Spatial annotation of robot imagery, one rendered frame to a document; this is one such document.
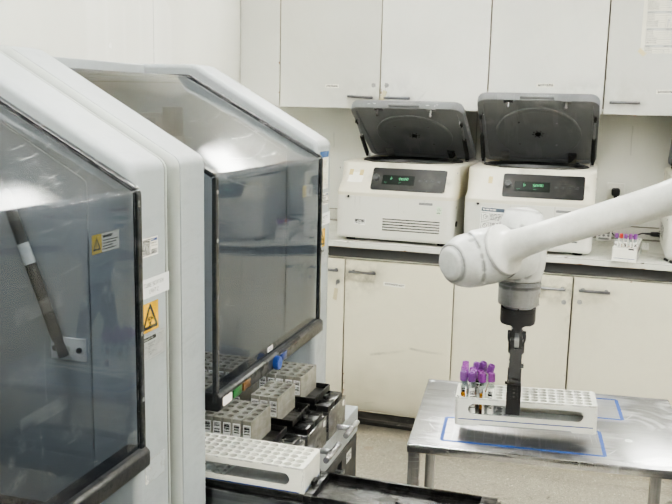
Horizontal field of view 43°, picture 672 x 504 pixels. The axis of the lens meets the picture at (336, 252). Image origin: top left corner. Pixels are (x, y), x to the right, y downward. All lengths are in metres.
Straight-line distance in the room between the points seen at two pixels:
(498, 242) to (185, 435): 0.68
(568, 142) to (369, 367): 1.40
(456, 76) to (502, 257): 2.49
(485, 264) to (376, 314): 2.35
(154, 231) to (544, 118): 2.86
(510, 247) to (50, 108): 0.86
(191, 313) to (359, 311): 2.53
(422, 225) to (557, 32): 1.05
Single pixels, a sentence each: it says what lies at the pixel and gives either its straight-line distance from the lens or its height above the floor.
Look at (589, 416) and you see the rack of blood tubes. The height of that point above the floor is 0.90.
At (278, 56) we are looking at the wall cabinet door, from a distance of 4.33.
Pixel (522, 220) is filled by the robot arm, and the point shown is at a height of 1.30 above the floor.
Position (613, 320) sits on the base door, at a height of 0.64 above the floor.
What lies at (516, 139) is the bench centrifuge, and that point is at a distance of 4.17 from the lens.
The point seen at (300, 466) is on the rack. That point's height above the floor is 0.87.
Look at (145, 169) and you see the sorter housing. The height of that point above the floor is 1.43.
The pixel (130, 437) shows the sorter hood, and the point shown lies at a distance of 1.37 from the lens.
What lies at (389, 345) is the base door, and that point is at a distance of 4.01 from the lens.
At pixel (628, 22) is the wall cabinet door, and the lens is 4.05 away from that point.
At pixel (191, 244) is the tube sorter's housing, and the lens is 1.50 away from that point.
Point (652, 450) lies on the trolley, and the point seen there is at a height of 0.82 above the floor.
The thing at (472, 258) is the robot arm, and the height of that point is 1.25.
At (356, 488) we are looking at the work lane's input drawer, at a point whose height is 0.80.
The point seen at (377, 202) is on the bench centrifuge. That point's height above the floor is 1.08.
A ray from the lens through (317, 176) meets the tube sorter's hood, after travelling 2.07.
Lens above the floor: 1.54
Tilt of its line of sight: 10 degrees down
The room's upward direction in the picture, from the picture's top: 1 degrees clockwise
